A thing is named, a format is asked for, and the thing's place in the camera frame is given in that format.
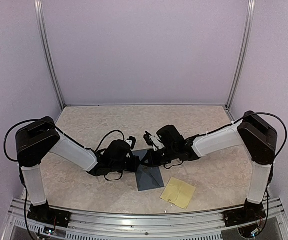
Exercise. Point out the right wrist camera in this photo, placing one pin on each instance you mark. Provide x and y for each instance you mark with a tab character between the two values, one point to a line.
153	141

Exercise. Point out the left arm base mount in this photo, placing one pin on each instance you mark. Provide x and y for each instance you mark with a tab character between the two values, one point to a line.
47	215

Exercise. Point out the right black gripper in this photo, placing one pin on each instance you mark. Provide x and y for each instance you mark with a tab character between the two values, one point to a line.
152	162

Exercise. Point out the right aluminium frame post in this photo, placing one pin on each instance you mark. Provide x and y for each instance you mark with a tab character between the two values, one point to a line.
242	53

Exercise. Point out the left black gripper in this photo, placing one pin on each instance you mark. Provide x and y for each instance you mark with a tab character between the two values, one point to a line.
136	162

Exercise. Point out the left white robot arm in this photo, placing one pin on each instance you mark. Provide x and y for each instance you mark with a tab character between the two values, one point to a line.
36	138

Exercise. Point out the left aluminium frame post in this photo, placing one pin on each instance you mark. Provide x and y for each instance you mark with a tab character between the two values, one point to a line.
47	53

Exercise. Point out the aluminium frame post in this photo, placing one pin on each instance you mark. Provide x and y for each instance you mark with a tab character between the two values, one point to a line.
242	53
47	53

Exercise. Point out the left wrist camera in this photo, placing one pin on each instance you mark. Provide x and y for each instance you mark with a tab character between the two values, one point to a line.
131	141

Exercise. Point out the brown sticker sheet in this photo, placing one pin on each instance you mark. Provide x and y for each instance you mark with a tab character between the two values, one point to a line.
178	193

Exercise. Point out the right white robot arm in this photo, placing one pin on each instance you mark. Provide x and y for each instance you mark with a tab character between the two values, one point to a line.
250	131

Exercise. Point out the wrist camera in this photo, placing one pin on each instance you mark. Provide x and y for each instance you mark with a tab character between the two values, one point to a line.
153	141
131	141

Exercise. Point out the front aluminium rail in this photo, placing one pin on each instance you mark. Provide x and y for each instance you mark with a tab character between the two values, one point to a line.
87	225

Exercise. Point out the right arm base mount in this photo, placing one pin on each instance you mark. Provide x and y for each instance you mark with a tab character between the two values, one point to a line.
249	212

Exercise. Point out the blue paper envelope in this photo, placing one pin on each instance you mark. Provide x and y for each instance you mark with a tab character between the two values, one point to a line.
150	180

